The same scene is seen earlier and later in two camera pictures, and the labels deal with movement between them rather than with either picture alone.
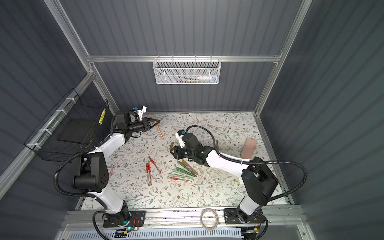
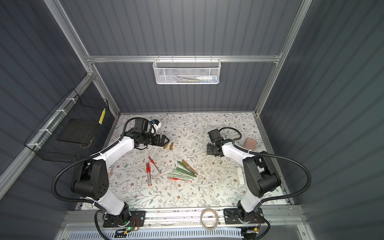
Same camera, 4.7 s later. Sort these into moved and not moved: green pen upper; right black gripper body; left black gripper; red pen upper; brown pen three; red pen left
Moved: left black gripper; right black gripper body
Not moved: green pen upper; red pen left; red pen upper; brown pen three
